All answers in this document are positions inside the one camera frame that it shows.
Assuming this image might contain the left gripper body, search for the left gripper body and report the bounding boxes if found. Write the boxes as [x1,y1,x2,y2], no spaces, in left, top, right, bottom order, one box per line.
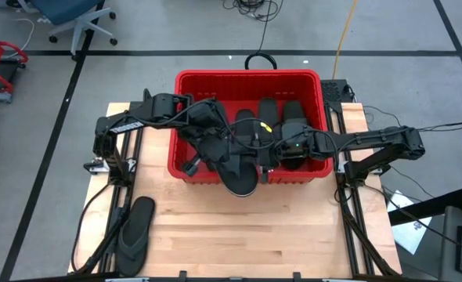
[197,131,233,165]

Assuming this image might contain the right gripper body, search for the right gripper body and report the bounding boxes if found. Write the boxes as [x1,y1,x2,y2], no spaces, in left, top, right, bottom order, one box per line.
[274,132,316,161]

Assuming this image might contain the dark grey flip-flop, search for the dark grey flip-flop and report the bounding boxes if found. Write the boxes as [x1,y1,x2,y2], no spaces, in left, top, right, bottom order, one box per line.
[214,156,260,198]
[114,196,157,277]

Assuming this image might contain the red plastic bin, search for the red plastic bin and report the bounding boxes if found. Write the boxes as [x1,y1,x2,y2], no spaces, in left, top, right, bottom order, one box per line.
[167,69,334,186]

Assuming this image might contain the black control box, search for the black control box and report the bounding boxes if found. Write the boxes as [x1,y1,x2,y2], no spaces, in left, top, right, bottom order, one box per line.
[319,79,352,105]

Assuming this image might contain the black desk bar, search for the black desk bar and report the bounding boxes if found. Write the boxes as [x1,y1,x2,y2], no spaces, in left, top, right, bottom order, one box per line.
[387,187,462,227]

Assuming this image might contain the white paper sheet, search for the white paper sheet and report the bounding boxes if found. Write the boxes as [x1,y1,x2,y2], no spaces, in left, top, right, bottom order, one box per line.
[387,190,434,255]

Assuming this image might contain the grey desk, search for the grey desk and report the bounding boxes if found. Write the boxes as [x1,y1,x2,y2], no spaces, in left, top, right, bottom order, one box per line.
[437,205,462,282]

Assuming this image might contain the blue office chair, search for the blue office chair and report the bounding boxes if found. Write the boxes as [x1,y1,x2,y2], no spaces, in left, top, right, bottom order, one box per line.
[27,0,118,58]

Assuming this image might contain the black aluminium frame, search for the black aluminium frame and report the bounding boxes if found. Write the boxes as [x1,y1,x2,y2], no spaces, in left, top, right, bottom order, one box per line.
[76,100,146,275]
[319,100,402,277]

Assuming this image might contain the black looped cable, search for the black looped cable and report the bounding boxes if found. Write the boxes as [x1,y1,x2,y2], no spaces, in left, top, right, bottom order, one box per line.
[244,52,278,71]

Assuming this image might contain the black cable tangle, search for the black cable tangle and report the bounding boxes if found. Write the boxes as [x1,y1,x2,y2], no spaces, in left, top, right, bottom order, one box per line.
[221,0,285,23]

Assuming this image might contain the yellow floor cable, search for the yellow floor cable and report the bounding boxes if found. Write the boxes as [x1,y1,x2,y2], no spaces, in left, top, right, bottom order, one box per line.
[331,0,360,81]

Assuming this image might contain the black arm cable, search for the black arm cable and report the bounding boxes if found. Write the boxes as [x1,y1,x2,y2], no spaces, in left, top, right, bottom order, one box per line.
[70,182,114,273]

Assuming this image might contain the black floor cables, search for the black floor cables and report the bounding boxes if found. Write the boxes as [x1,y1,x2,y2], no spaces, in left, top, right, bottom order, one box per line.
[363,104,462,134]

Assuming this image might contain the white cable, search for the white cable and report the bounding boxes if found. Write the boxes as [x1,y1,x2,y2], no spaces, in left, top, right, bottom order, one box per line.
[3,17,36,60]

